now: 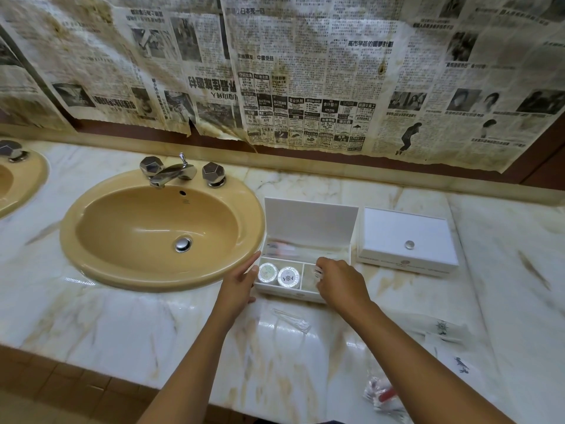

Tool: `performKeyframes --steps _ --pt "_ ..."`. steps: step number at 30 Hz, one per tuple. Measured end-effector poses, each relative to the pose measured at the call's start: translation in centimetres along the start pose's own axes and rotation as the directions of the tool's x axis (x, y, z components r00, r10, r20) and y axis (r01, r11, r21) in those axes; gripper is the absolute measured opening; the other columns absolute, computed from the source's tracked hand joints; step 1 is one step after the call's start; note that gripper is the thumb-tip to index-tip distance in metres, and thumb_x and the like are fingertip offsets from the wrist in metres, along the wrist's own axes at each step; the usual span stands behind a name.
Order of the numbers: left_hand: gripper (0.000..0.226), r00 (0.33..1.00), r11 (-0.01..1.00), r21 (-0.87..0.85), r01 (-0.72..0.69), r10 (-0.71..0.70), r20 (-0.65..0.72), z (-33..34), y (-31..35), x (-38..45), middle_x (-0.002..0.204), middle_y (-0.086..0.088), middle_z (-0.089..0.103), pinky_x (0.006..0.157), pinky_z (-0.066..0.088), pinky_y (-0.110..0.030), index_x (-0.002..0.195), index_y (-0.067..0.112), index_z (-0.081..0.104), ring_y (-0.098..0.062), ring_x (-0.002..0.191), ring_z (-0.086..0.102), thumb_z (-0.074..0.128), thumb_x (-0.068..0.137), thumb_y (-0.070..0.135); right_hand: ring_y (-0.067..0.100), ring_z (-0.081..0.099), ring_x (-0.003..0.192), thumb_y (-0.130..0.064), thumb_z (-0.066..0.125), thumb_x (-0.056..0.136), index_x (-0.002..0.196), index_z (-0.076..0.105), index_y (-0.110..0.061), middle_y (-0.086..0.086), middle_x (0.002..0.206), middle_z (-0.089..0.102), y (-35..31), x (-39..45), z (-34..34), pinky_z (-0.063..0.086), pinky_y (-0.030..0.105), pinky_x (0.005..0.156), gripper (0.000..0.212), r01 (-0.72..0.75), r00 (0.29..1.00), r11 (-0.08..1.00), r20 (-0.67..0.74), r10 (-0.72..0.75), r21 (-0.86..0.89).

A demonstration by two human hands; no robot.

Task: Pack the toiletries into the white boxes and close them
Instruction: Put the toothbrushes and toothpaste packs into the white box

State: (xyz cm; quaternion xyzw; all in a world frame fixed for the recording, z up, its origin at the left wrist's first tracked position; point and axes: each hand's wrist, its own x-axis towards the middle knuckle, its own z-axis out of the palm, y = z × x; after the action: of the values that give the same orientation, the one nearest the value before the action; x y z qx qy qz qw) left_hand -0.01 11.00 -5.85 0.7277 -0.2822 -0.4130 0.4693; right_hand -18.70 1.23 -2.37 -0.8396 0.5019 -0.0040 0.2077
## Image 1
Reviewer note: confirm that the red item packet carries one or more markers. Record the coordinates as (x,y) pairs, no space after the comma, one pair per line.
(384,395)

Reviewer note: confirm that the beige oval sink basin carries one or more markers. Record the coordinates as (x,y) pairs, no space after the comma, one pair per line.
(145,234)
(24,183)

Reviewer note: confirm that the person's right forearm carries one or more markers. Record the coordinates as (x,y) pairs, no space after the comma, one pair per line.
(423,370)

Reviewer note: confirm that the person's left forearm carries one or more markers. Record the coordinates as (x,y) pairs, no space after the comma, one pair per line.
(190,379)

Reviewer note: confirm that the pile of toothbrush kits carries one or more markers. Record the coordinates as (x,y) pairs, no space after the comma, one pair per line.
(304,249)

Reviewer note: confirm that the chrome sink drain plug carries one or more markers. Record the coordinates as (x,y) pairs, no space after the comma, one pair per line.
(183,244)

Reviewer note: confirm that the chrome faucet spout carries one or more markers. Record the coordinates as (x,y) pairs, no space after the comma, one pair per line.
(172,173)

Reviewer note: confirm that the person's left hand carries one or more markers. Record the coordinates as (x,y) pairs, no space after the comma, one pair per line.
(234,291)

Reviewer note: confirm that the small round white jar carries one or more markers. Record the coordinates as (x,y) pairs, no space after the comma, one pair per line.
(288,277)

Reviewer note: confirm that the chrome faceted faucet knob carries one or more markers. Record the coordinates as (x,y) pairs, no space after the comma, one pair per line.
(11,150)
(152,166)
(214,173)

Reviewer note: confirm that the white box with round knob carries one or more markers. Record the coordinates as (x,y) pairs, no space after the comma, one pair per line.
(397,229)
(311,220)

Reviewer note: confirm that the person's dark clothing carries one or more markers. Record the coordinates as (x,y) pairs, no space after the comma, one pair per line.
(300,422)

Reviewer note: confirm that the person's right hand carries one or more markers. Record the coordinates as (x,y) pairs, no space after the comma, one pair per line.
(344,287)

